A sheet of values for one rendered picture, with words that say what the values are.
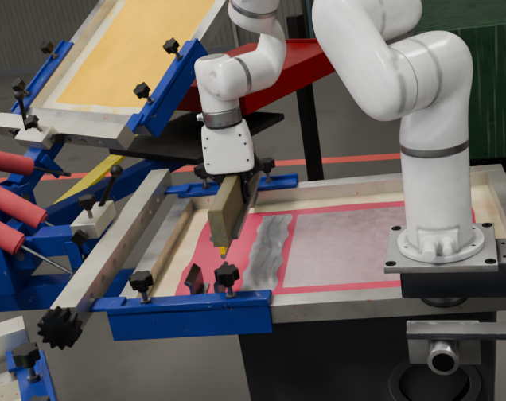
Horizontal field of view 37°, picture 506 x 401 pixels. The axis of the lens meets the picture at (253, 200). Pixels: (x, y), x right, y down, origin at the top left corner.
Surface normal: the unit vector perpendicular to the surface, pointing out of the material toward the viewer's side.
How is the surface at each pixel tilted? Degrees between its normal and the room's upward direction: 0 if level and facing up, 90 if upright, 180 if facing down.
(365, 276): 0
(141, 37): 32
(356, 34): 76
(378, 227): 0
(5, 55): 90
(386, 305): 90
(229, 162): 88
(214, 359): 0
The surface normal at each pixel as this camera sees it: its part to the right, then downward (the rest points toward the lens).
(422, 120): -0.67, -0.36
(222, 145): -0.14, 0.39
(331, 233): -0.15, -0.92
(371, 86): -0.72, 0.29
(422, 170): -0.54, 0.40
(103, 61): -0.45, -0.57
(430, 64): 0.48, -0.17
